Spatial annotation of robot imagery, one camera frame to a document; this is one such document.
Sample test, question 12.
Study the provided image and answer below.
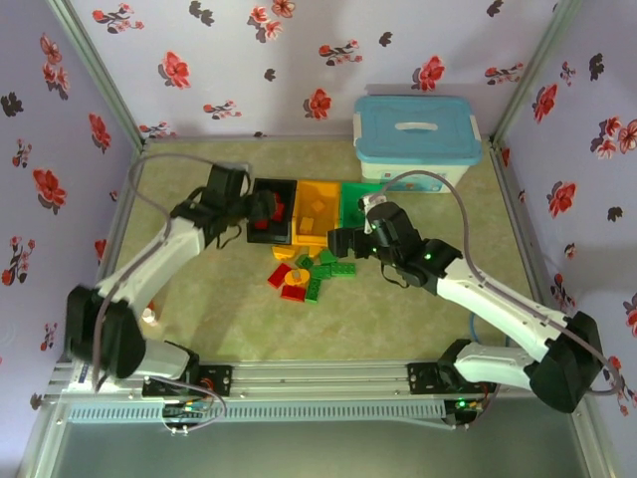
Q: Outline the yellow plastic bin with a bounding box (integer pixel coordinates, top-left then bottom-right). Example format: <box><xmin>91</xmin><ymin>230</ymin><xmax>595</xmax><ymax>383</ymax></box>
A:
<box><xmin>292</xmin><ymin>179</ymin><xmax>344</xmax><ymax>248</ymax></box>

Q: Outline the black plastic bin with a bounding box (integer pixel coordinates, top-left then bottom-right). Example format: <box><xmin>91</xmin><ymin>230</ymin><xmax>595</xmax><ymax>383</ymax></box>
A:
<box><xmin>246</xmin><ymin>177</ymin><xmax>299</xmax><ymax>245</ymax></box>

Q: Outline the green plastic bin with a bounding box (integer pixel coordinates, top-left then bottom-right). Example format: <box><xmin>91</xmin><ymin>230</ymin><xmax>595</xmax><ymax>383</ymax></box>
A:
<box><xmin>339</xmin><ymin>181</ymin><xmax>384</xmax><ymax>231</ymax></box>

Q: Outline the white storage box blue lid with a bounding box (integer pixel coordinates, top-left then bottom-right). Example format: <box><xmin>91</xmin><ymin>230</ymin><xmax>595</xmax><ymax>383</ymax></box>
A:
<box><xmin>352</xmin><ymin>95</ymin><xmax>484</xmax><ymax>195</ymax></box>

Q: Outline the grey right arm cable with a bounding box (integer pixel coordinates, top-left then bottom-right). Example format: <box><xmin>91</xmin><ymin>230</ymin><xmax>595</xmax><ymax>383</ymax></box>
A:
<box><xmin>380</xmin><ymin>169</ymin><xmax>626</xmax><ymax>397</ymax></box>

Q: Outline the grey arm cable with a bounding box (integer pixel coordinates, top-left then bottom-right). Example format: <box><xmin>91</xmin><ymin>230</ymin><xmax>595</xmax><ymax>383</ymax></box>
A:
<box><xmin>92</xmin><ymin>152</ymin><xmax>253</xmax><ymax>394</ymax></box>
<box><xmin>380</xmin><ymin>169</ymin><xmax>626</xmax><ymax>397</ymax></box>

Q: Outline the grey left arm cable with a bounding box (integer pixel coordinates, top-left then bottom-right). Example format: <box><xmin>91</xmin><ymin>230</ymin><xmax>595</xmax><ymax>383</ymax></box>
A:
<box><xmin>92</xmin><ymin>152</ymin><xmax>253</xmax><ymax>394</ymax></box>

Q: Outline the aluminium frame side rail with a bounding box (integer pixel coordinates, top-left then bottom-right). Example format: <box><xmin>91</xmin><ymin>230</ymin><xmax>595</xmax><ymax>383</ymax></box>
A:
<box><xmin>490</xmin><ymin>138</ymin><xmax>564</xmax><ymax>320</ymax></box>

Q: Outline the blue cable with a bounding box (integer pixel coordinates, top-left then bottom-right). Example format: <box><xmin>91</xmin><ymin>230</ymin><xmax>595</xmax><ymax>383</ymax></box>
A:
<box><xmin>469</xmin><ymin>312</ymin><xmax>509</xmax><ymax>346</ymax></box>

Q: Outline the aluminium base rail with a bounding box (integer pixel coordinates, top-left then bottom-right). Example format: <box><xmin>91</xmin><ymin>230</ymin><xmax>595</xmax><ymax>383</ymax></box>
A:
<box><xmin>49</xmin><ymin>360</ymin><xmax>504</xmax><ymax>399</ymax></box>

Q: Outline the grey slotted cable duct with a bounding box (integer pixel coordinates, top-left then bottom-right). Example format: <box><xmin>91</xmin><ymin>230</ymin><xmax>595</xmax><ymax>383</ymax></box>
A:
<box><xmin>67</xmin><ymin>400</ymin><xmax>446</xmax><ymax>425</ymax></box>

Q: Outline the controller board with wires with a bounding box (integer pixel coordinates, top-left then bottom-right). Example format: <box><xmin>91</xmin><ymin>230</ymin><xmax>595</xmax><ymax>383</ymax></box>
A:
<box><xmin>444</xmin><ymin>395</ymin><xmax>492</xmax><ymax>429</ymax></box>
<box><xmin>161</xmin><ymin>392</ymin><xmax>228</xmax><ymax>438</ymax></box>

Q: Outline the aluminium frame post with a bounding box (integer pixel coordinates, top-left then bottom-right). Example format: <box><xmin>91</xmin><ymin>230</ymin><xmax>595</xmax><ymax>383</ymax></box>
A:
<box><xmin>47</xmin><ymin>0</ymin><xmax>148</xmax><ymax>148</ymax></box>
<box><xmin>570</xmin><ymin>411</ymin><xmax>628</xmax><ymax>478</ymax></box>
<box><xmin>490</xmin><ymin>0</ymin><xmax>583</xmax><ymax>143</ymax></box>
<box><xmin>14</xmin><ymin>395</ymin><xmax>66</xmax><ymax>478</ymax></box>

